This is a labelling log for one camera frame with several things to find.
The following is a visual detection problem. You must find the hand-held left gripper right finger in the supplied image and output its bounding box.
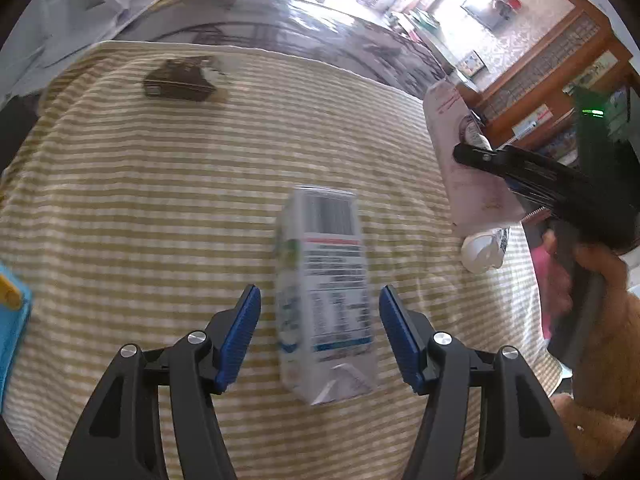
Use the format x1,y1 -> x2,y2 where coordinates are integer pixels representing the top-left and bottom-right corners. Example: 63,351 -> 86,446
378,284 -> 584,480

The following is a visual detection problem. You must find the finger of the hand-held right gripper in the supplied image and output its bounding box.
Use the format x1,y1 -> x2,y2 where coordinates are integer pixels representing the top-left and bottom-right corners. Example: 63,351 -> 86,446
504,175 -> 557,211
453,142 -> 592,197

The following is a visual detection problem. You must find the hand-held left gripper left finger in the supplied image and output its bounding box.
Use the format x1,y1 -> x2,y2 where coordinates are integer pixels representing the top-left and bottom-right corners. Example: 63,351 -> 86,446
56,284 -> 262,480

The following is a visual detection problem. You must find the pink paper packet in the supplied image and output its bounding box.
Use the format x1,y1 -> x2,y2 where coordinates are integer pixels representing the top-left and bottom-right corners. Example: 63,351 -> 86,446
422,77 -> 526,236

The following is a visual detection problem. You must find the white milk carton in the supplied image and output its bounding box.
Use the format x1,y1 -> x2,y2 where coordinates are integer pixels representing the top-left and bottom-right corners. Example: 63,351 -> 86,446
272,186 -> 380,406

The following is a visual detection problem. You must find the person's right hand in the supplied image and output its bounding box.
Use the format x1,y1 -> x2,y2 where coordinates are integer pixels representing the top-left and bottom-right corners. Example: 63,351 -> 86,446
542,230 -> 632,321

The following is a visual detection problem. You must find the wooden display cabinet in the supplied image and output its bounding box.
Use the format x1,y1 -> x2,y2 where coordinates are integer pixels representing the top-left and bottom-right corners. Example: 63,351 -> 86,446
474,0 -> 640,163

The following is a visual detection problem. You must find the small framed picture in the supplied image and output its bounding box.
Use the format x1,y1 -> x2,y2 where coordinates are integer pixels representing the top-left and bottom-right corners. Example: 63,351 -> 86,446
457,52 -> 486,79

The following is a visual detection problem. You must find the beige striped table cloth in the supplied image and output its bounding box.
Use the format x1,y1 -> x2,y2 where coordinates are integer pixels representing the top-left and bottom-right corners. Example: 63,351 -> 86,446
0,40 -> 562,480

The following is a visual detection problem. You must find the blue plastic toy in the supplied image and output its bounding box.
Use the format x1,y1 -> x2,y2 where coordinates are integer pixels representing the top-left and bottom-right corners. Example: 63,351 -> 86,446
0,260 -> 34,402

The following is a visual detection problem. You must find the brown flat packet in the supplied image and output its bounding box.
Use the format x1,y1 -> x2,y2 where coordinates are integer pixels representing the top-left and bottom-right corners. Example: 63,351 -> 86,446
143,56 -> 231,104

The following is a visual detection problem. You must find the white plastic bag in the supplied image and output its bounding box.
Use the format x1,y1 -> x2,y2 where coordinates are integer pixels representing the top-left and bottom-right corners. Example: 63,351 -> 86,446
0,0 -> 137,107

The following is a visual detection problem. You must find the wall television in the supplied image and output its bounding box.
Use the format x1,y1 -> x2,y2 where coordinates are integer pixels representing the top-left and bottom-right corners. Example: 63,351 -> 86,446
459,0 -> 507,31

